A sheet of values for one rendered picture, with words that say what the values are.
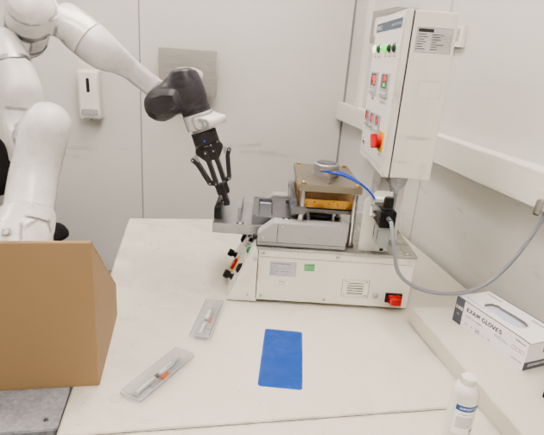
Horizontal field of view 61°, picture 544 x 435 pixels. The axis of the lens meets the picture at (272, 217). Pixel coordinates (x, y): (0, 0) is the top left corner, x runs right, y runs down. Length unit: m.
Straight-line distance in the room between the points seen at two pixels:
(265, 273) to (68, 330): 0.56
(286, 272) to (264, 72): 1.68
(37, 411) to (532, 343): 1.06
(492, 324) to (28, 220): 1.11
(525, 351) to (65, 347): 1.00
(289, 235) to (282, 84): 1.64
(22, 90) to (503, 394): 1.30
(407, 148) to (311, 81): 1.65
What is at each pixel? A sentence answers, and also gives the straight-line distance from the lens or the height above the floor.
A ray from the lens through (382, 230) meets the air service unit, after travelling 1.23.
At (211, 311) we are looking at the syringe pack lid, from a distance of 1.30.
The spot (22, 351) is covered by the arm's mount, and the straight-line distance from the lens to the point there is 1.09.
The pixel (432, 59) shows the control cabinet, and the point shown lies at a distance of 1.28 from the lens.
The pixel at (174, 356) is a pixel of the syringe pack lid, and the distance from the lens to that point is 1.13.
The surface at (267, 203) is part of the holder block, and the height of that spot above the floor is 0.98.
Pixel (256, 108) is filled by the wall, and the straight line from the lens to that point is 2.82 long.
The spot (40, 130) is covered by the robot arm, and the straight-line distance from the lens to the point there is 1.19.
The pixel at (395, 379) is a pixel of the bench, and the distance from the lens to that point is 1.18.
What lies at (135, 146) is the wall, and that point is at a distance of 2.84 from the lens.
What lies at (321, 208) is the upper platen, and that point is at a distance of 1.35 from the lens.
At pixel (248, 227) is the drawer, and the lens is 1.35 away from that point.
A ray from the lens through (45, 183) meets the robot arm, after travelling 1.20.
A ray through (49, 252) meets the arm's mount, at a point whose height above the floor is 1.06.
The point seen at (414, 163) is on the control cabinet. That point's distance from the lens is 1.30.
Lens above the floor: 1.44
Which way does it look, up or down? 19 degrees down
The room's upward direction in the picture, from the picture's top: 4 degrees clockwise
